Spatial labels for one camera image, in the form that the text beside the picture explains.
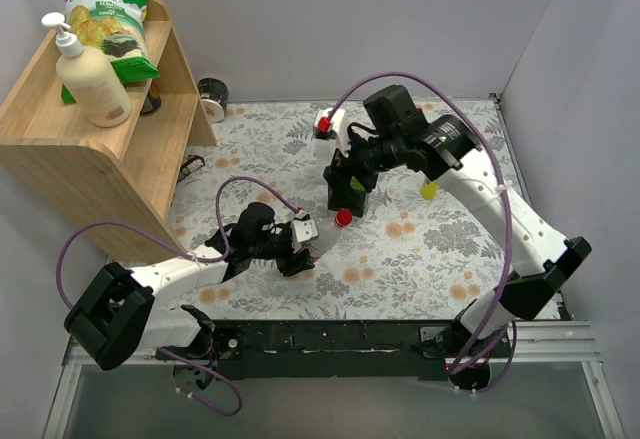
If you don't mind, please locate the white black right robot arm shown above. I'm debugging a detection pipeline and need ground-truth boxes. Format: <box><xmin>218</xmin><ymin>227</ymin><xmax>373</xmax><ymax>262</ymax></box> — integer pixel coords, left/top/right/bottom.
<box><xmin>314</xmin><ymin>85</ymin><xmax>591</xmax><ymax>357</ymax></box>

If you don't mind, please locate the cream lotion pump bottle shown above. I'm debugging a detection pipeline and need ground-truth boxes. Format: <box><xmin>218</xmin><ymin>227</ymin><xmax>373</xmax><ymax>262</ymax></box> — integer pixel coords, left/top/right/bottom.
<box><xmin>41</xmin><ymin>12</ymin><xmax>132</xmax><ymax>128</ymax></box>

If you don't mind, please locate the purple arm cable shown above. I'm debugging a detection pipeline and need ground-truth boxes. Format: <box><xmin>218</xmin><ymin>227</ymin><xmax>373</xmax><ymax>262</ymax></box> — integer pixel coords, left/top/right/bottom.
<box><xmin>54</xmin><ymin>176</ymin><xmax>309</xmax><ymax>418</ymax></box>
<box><xmin>329</xmin><ymin>71</ymin><xmax>519</xmax><ymax>393</ymax></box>

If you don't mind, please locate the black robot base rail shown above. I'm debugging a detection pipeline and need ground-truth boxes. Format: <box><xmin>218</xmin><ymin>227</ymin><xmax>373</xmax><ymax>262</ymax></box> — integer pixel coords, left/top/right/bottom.
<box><xmin>154</xmin><ymin>318</ymin><xmax>516</xmax><ymax>383</ymax></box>

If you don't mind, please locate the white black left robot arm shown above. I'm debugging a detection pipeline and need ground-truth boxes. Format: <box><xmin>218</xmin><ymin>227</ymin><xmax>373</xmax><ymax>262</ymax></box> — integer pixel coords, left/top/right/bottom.
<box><xmin>64</xmin><ymin>202</ymin><xmax>318</xmax><ymax>370</ymax></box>

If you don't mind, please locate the red bottle cap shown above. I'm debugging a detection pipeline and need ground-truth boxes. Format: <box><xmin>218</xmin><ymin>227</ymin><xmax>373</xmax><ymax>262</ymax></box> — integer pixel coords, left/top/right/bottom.
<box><xmin>334</xmin><ymin>210</ymin><xmax>353</xmax><ymax>228</ymax></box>

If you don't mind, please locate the cassava chips bag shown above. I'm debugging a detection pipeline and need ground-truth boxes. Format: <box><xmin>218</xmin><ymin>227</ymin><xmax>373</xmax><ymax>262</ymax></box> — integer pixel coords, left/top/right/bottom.
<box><xmin>65</xmin><ymin>0</ymin><xmax>159</xmax><ymax>84</ymax></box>

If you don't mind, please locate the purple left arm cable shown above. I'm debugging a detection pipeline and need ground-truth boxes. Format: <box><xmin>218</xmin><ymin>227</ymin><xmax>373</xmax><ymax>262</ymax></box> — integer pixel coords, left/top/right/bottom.
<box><xmin>54</xmin><ymin>176</ymin><xmax>309</xmax><ymax>418</ymax></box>

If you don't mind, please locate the green Gillette razor box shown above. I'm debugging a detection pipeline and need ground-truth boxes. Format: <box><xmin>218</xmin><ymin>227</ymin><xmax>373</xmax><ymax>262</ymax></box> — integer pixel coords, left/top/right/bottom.
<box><xmin>323</xmin><ymin>159</ymin><xmax>367</xmax><ymax>218</ymax></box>

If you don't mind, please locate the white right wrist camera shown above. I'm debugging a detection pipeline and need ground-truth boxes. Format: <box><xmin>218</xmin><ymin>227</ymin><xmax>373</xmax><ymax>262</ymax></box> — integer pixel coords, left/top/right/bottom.
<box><xmin>313</xmin><ymin>108</ymin><xmax>351</xmax><ymax>156</ymax></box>

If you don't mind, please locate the black tape roll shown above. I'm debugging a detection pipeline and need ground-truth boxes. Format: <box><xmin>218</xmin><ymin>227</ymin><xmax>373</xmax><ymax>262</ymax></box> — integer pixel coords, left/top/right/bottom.
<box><xmin>197</xmin><ymin>77</ymin><xmax>229</xmax><ymax>123</ymax></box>

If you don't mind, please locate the red label water bottle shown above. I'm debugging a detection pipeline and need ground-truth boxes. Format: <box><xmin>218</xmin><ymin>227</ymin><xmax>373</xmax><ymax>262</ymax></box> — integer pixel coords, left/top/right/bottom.
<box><xmin>305</xmin><ymin>212</ymin><xmax>348</xmax><ymax>263</ymax></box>

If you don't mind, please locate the yellow bottle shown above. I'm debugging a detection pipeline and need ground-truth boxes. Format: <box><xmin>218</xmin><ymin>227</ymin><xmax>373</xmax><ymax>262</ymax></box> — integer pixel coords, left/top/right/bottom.
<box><xmin>420</xmin><ymin>181</ymin><xmax>439</xmax><ymax>201</ymax></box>

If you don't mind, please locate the wooden shelf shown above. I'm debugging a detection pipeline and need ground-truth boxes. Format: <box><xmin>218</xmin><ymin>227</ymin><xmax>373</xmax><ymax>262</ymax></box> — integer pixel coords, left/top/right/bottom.
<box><xmin>1</xmin><ymin>0</ymin><xmax>216</xmax><ymax>263</ymax></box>

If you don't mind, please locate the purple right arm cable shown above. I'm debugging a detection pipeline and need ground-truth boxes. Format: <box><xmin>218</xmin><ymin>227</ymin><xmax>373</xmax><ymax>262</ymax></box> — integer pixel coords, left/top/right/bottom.
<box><xmin>329</xmin><ymin>71</ymin><xmax>519</xmax><ymax>393</ymax></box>

